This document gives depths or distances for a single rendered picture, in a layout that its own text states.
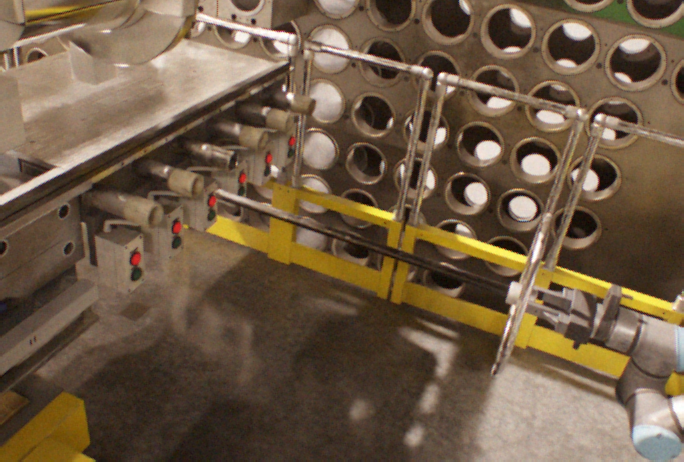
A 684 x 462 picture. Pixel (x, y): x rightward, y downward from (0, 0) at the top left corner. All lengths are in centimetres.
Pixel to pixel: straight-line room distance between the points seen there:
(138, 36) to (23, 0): 29
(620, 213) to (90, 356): 241
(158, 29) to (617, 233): 254
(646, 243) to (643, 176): 36
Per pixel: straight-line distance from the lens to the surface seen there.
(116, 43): 132
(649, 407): 143
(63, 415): 147
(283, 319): 254
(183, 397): 225
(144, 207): 151
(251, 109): 208
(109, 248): 164
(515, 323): 125
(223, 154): 176
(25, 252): 155
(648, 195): 319
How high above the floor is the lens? 167
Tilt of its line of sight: 31 degrees down
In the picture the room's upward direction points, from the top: 9 degrees clockwise
